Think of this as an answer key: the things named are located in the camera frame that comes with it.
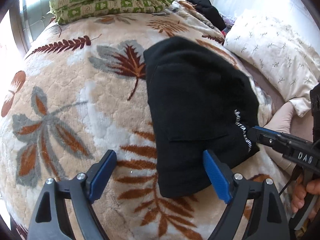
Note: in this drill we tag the person right hand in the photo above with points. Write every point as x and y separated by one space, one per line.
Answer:
300 191

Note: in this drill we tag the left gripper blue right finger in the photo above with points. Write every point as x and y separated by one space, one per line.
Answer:
267 219

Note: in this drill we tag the black garment near pillow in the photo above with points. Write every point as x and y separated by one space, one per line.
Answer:
209 12

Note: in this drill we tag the white floral pillow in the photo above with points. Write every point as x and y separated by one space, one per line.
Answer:
290 64

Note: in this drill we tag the wooden framed window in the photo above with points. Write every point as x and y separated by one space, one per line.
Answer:
28 20

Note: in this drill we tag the black pants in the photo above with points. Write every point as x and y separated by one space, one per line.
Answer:
198 101

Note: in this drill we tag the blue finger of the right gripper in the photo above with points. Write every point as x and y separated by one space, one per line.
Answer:
263 136

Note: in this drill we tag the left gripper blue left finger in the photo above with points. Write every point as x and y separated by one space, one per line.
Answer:
50 218

